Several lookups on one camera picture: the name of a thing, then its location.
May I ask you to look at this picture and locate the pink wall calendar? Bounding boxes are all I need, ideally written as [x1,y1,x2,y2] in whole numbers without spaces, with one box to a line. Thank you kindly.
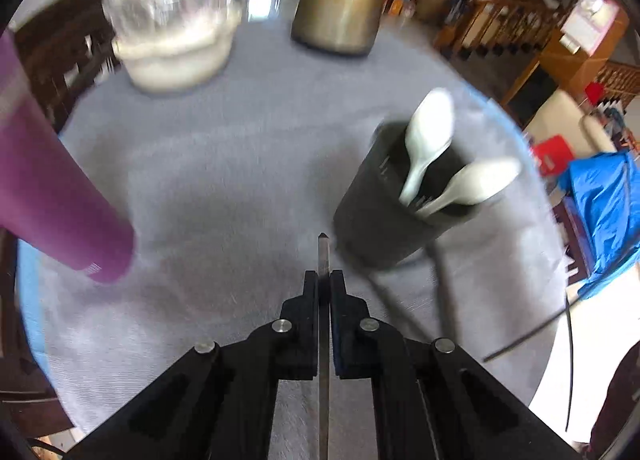
[560,0,621,55]

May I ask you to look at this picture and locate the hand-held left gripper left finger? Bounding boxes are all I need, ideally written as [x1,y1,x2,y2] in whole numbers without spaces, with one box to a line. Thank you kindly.
[64,270,321,460]

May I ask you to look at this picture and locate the person's right forearm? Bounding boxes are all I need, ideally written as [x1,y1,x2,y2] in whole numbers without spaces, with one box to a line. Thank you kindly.
[589,347,640,460]

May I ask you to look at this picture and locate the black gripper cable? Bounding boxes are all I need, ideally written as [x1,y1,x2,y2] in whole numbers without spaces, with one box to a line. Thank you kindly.
[564,294,574,432]

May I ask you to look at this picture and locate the wooden stair railing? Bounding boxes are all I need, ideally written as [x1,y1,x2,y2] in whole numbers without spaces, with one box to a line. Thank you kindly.
[435,0,561,61]

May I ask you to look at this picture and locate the beige armchair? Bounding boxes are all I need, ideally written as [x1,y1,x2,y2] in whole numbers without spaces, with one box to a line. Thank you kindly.
[525,90,618,161]

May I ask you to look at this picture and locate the blue plastic sheet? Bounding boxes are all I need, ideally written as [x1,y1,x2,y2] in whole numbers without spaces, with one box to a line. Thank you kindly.
[557,150,640,298]

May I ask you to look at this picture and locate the purple thermos bottle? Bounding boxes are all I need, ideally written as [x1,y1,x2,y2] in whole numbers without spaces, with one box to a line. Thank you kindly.
[0,30,136,285]

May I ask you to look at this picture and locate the white ceramic spoon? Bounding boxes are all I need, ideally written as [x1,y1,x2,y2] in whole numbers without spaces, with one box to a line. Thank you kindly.
[415,157,523,220]
[398,88,456,206]

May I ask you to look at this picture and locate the orange wooden pillar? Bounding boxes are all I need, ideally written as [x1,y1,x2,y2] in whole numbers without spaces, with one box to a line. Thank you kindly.
[502,5,631,116]

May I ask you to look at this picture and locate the carved wooden sideboard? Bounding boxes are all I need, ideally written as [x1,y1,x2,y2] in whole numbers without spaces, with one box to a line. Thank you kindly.
[0,0,132,436]

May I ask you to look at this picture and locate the blue table cover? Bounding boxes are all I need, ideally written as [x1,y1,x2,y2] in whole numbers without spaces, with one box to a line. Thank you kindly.
[15,85,571,383]

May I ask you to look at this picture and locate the dark wooden chopstick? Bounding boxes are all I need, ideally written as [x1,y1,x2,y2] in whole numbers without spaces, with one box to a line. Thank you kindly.
[481,309,569,363]
[426,241,457,342]

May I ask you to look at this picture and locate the thin metal rod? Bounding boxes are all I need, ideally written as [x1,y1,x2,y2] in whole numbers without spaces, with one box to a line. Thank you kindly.
[317,232,332,460]

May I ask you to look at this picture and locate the dark metal utensil holder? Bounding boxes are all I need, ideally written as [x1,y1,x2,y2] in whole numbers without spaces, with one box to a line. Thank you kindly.
[332,120,493,271]

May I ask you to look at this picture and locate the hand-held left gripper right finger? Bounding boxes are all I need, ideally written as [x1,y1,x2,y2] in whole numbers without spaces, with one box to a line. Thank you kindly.
[330,269,583,460]

